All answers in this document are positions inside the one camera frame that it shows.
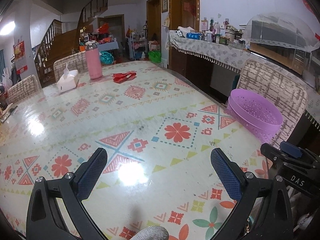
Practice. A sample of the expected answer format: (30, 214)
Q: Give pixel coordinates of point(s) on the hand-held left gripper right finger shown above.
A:
(226, 173)

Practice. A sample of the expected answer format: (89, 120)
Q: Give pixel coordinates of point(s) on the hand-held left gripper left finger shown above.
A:
(91, 172)

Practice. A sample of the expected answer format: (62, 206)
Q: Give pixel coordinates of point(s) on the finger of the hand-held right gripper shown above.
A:
(290, 150)
(271, 152)

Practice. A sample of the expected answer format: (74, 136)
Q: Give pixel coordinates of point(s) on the purple perforated basket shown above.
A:
(252, 110)

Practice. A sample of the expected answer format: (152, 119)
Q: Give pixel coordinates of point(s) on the person's right hand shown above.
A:
(305, 222)

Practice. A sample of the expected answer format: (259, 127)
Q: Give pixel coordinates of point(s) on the person's left hand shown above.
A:
(150, 233)

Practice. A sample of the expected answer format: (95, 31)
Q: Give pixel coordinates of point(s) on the checked fabric chair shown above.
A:
(72, 63)
(23, 90)
(275, 85)

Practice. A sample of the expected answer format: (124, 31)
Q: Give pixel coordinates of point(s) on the white tissue box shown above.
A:
(66, 83)

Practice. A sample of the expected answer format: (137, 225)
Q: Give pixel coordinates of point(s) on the red plastic wrapper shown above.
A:
(122, 77)

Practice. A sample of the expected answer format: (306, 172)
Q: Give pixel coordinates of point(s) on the pink bottle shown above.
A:
(93, 62)

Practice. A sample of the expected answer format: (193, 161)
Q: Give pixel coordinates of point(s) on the white mesh food cover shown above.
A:
(280, 30)

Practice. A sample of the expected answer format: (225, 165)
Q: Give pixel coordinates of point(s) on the white plastic bag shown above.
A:
(6, 78)

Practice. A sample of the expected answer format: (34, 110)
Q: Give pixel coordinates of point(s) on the cloth covered sideboard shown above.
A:
(200, 47)

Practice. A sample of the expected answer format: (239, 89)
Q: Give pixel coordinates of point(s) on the blue cloth covered table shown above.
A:
(108, 46)

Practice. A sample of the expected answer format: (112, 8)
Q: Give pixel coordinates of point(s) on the row of bottles and jars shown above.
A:
(215, 36)

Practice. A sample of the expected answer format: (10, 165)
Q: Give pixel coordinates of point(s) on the green bag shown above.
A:
(154, 57)

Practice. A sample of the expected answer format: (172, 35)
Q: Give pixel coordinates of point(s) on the white storage rack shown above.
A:
(137, 45)

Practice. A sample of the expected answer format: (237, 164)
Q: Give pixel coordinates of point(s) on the wooden staircase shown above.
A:
(65, 37)

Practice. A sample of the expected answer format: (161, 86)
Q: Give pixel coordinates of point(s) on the ceiling light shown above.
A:
(7, 28)

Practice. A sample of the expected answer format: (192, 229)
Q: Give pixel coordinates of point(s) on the wooden doorway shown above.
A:
(185, 5)

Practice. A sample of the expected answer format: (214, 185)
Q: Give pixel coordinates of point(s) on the red wall calendar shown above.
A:
(20, 57)

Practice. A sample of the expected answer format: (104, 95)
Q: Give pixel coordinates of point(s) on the framed wall picture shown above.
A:
(164, 3)

